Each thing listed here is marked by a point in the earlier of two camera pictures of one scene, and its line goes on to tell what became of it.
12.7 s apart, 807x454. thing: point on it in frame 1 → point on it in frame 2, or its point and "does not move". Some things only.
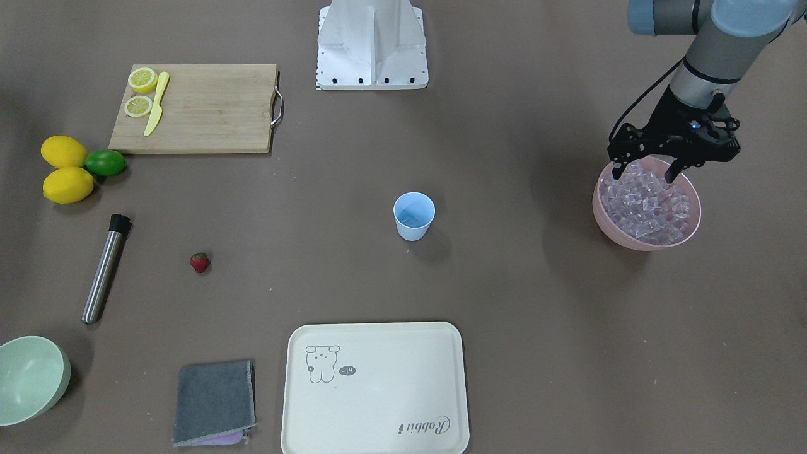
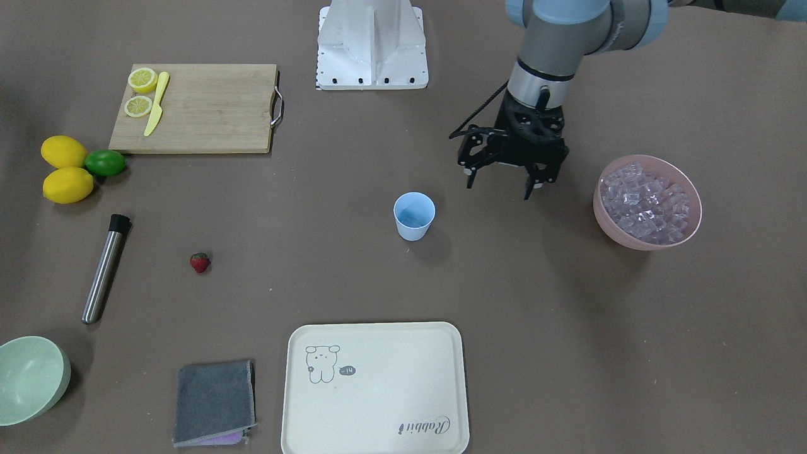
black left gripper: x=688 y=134 → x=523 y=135
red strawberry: x=200 y=261 does not move
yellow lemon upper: x=61 y=151 does not move
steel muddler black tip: x=119 y=227 does not move
